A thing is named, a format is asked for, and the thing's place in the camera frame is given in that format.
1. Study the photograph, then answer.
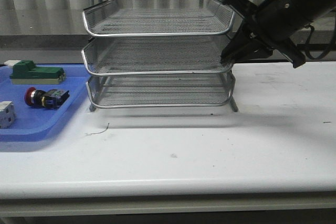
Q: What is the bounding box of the silver mesh top tray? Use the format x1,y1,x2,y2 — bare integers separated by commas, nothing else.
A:
82,0,235,37

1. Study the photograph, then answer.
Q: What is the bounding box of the grey back counter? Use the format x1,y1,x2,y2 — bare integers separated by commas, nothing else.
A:
0,7,336,65

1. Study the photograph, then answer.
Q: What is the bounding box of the green electrical switch block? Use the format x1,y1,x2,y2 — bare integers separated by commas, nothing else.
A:
4,60,66,84

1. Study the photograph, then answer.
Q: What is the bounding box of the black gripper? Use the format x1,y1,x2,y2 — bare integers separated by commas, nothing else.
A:
221,0,312,68

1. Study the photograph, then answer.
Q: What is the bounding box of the white terminal block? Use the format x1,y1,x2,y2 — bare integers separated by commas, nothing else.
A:
0,101,16,129

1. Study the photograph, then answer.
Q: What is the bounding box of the silver mesh tray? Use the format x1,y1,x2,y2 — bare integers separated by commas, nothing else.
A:
86,71,238,112
81,35,233,76
82,0,235,37

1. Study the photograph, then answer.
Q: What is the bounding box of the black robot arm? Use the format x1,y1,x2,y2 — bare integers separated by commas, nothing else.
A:
221,0,335,68

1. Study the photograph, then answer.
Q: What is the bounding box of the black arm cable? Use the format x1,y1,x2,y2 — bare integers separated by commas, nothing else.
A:
296,23,336,60

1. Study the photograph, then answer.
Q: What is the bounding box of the blue plastic tray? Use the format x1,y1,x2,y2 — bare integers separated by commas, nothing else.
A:
1,64,89,142

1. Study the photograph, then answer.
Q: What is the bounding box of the silver mesh bottom tray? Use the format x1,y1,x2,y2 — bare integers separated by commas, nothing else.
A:
86,71,238,112

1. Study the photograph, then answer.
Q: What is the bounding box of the red emergency stop button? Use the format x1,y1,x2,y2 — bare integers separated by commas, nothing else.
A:
24,87,70,109

